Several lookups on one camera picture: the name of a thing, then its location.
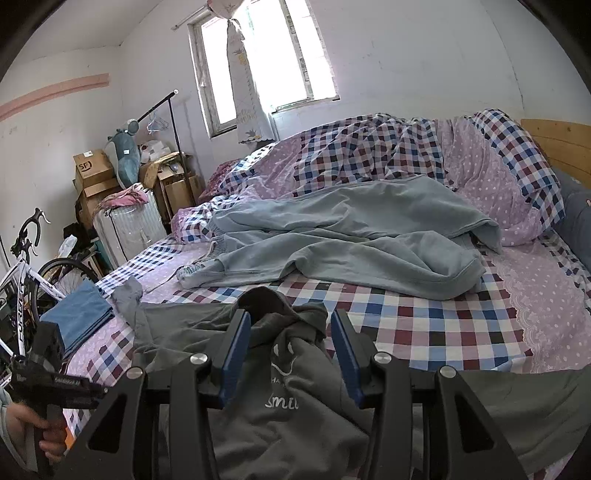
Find white plastic bag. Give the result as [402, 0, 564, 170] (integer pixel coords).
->
[139, 140, 175, 163]

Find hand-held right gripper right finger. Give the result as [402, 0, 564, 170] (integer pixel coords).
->
[330, 308, 528, 480]

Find pink cloth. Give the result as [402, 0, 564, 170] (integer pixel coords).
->
[100, 183, 151, 209]

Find black clothes rack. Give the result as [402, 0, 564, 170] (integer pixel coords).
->
[139, 89, 197, 213]

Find wooden headboard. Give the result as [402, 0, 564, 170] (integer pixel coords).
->
[521, 119, 591, 190]

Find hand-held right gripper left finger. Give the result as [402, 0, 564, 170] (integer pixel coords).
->
[55, 309, 252, 480]

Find plain brown cardboard box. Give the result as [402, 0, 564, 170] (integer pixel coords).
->
[75, 178, 122, 232]

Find person's left forearm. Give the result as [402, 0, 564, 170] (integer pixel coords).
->
[0, 388, 14, 457]

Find white bicycle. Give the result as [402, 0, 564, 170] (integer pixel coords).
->
[0, 208, 105, 370]

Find light blue sweatpants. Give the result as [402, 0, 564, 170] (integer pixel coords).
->
[177, 174, 504, 302]

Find open flap cardboard box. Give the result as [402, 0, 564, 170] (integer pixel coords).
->
[139, 151, 195, 185]

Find white ribbed suitcase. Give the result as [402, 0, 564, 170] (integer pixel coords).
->
[92, 190, 168, 271]

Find maroon dotted pillow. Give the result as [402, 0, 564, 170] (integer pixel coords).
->
[198, 159, 245, 204]

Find tall cardboard box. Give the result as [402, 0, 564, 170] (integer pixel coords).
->
[157, 173, 205, 222]

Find white printed curtain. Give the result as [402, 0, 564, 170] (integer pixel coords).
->
[207, 0, 278, 145]

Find grey-green trousers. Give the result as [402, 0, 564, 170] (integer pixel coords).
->
[111, 277, 591, 480]

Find blue plush shark toy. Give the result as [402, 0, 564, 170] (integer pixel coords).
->
[104, 119, 142, 189]

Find folded blue cloth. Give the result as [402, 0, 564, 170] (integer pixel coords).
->
[39, 280, 116, 361]

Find plaid and dotted quilt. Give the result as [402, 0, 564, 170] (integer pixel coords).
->
[173, 108, 568, 247]

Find cardboard box with round logo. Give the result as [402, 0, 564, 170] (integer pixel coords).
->
[73, 148, 116, 195]

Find person's left hand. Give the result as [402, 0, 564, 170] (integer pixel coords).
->
[7, 401, 68, 462]

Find plaid bed sheet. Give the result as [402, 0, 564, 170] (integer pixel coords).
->
[60, 231, 591, 462]

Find window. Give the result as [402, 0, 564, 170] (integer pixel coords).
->
[188, 0, 341, 139]

